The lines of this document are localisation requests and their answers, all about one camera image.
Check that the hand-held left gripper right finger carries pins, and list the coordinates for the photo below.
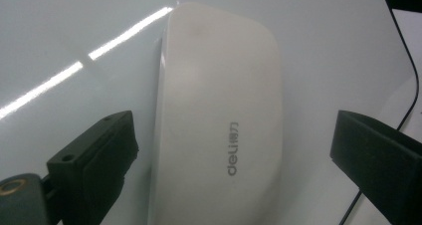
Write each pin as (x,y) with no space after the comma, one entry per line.
(378,158)

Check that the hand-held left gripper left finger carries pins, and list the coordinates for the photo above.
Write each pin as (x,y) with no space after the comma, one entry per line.
(96,165)

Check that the white whiteboard eraser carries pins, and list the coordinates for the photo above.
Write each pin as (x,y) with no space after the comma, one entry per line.
(219,85)

